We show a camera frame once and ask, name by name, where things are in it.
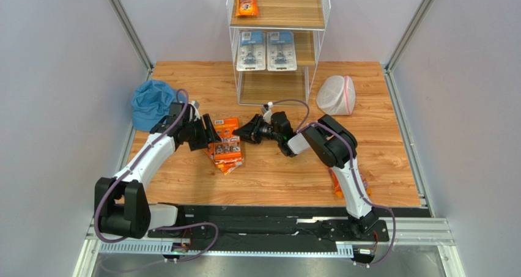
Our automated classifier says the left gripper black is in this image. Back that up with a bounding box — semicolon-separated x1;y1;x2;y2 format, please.
182;114;221;152

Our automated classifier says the blue card razor blister pack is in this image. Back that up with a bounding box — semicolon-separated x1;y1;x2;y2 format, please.
235;31;266;72

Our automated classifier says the white Gillette razor pack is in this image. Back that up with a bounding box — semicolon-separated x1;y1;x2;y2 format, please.
267;30;297;72

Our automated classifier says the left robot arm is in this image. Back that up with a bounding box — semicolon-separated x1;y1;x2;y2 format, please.
94;101;221;243

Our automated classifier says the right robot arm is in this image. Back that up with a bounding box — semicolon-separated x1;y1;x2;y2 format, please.
233;112;379;234

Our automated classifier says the orange razor bag on shelf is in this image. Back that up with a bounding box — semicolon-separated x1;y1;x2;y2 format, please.
235;0;259;17

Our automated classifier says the top orange razor box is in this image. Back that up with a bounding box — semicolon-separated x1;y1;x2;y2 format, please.
204;117;243;163

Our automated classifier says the orange razor box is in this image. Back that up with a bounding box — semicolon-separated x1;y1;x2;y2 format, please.
204;144;245;175
204;117;243;163

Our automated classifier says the lower orange razor box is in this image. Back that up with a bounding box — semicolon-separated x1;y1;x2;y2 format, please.
204;144;245;175

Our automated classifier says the blue bucket hat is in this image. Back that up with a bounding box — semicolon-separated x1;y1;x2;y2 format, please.
131;79;177;132

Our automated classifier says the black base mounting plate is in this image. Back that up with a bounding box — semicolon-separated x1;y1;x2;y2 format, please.
147;205;392;253

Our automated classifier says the white mesh laundry bag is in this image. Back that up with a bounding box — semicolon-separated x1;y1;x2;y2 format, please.
316;75;357;116

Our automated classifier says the orange razor bag left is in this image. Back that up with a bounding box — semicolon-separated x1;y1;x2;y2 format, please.
328;168;344;198

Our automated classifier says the orange razor bag right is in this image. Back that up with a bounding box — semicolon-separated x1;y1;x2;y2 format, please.
360;175;372;198

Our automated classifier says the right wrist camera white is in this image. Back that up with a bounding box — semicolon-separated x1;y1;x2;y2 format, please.
261;102;273;123

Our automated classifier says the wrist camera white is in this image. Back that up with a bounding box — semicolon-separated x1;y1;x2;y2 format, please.
261;102;273;123
187;100;201;121

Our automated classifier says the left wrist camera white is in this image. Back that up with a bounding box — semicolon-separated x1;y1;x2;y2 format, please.
187;100;201;121

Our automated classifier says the white wire shelf rack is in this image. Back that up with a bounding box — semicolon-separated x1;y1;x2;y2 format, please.
226;0;331;105

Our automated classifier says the aluminium rail frame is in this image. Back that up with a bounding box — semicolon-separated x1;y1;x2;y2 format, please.
73;205;464;276

